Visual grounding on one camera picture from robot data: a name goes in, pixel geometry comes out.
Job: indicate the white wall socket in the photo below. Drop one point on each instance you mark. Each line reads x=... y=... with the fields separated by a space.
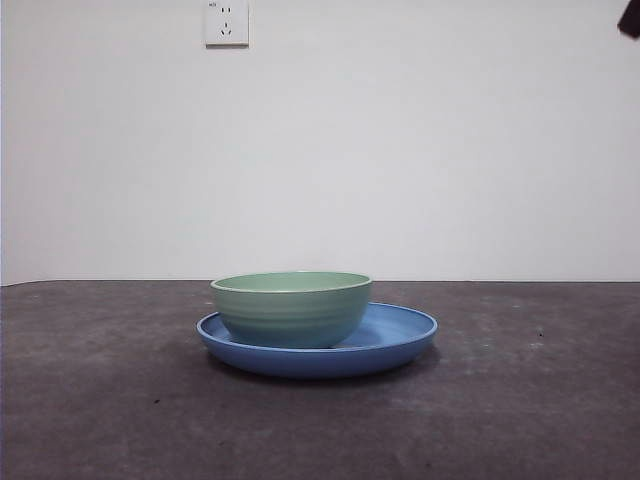
x=227 y=27

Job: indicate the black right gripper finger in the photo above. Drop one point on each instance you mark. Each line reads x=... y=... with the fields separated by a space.
x=632 y=17

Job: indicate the green ribbed bowl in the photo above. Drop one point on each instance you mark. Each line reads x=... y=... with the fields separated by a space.
x=290 y=315

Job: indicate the blue round plate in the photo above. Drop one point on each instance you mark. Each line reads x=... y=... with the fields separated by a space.
x=310 y=362

